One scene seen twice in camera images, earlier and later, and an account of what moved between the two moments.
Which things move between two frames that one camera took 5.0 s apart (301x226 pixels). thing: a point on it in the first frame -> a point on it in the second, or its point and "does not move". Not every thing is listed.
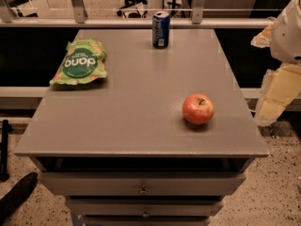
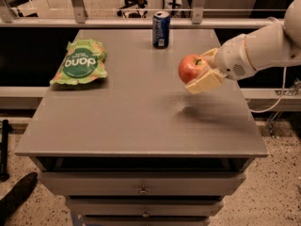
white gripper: [287, 38] -> [231, 57]
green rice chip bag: [84, 62] does not move
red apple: [198, 109] -> [191, 66]
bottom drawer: [147, 220] does not move
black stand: [4, 150] does not move
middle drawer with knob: [147, 206] does not move
